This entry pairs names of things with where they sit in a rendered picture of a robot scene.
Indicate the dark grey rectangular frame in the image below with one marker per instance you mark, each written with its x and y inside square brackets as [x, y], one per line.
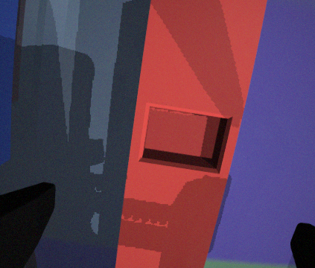
[17, 50]
[32, 262]

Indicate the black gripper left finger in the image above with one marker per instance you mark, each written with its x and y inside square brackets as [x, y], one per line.
[24, 214]

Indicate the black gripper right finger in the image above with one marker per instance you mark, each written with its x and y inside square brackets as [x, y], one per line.
[303, 245]

